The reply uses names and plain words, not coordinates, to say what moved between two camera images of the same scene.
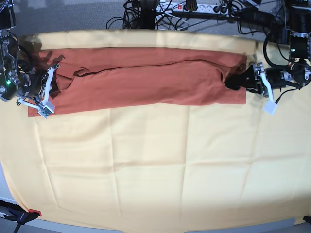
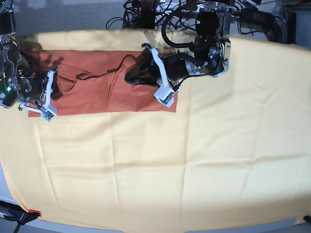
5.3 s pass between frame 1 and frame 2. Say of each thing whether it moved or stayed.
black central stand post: stayed
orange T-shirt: moved
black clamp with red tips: stayed
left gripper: stayed
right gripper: moved
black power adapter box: stayed
